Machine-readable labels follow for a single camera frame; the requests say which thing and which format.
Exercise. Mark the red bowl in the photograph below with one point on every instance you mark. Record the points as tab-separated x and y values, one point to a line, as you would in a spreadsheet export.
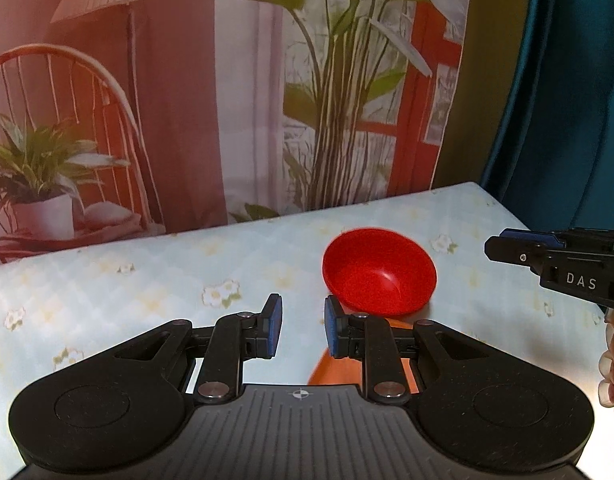
382	270

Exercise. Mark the printed backdrop cloth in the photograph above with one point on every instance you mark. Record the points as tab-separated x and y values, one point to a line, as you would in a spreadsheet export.
212	110

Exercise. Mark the floral pale blue tablecloth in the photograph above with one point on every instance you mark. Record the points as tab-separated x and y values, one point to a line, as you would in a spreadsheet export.
112	300

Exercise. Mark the orange square plate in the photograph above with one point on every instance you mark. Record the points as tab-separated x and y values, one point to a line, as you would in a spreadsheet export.
337	371

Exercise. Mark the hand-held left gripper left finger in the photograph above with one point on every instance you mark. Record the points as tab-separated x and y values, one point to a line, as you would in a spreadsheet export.
273	326

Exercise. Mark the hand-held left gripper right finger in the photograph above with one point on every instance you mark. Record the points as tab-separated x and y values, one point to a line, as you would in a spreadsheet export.
329	329

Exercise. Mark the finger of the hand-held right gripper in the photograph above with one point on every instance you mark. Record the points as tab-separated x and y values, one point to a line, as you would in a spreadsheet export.
512	255
529	235

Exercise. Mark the teal curtain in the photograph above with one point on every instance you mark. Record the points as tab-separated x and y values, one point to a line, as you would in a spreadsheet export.
562	85

